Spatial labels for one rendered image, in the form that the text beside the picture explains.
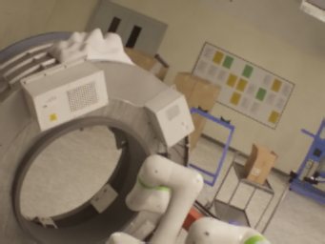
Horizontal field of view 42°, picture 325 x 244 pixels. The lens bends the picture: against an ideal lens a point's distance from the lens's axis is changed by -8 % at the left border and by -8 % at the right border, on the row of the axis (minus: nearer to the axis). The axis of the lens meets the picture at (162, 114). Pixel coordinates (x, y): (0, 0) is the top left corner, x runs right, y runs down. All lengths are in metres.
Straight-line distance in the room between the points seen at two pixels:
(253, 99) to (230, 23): 1.92
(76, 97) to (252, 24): 9.35
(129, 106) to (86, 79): 0.43
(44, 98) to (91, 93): 0.23
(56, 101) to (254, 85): 9.31
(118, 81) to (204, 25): 9.03
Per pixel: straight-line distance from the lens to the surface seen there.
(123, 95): 2.30
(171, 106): 2.33
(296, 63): 11.11
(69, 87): 1.96
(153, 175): 2.01
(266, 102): 11.07
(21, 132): 2.14
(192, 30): 11.24
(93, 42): 2.25
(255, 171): 5.73
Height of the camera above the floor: 2.09
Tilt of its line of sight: 10 degrees down
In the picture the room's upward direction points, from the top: 24 degrees clockwise
